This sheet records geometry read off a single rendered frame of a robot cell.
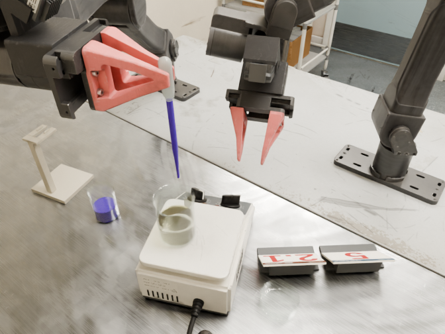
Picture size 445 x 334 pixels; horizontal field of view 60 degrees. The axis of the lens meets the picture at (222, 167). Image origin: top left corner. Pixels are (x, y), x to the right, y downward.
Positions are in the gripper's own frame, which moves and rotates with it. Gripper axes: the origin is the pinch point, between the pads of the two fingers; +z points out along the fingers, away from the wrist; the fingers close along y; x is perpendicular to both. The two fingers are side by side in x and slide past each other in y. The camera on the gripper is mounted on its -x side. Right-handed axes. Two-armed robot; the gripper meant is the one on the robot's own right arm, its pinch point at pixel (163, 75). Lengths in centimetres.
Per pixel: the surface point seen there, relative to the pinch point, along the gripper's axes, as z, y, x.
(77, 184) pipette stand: -25.2, 12.4, 31.7
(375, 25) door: 60, 294, 98
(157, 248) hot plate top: -2.0, -3.5, 23.4
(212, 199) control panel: 1.4, 11.4, 28.4
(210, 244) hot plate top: 4.5, -1.4, 23.4
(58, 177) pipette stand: -29.7, 13.4, 31.7
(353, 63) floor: 49, 282, 127
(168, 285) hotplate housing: 0.2, -6.6, 26.9
